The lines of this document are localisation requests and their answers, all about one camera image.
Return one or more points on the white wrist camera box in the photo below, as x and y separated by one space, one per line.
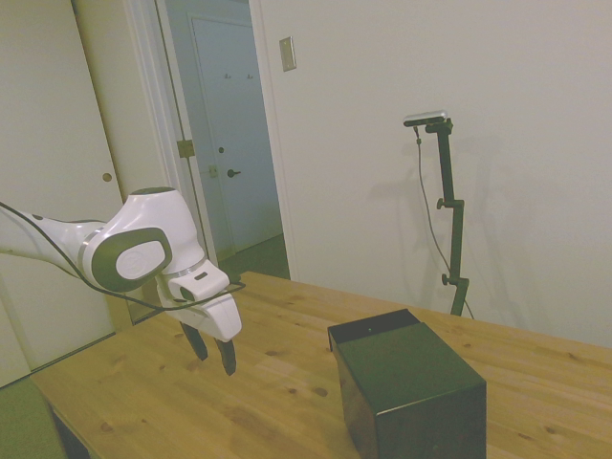
201 284

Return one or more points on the white open door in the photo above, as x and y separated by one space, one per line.
52 119

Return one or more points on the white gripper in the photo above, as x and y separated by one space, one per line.
220 318

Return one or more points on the white hallway door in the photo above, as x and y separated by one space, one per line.
229 143

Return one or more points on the brass door hinge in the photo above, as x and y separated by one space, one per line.
185 148

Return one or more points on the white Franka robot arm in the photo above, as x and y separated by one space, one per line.
143 225

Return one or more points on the silver camera on stand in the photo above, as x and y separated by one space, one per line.
425 118

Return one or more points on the brass strike plate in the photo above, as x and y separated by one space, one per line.
212 171

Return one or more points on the white door frame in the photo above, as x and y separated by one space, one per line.
272 143

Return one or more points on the black drawer cabinet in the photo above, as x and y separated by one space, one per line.
421 392

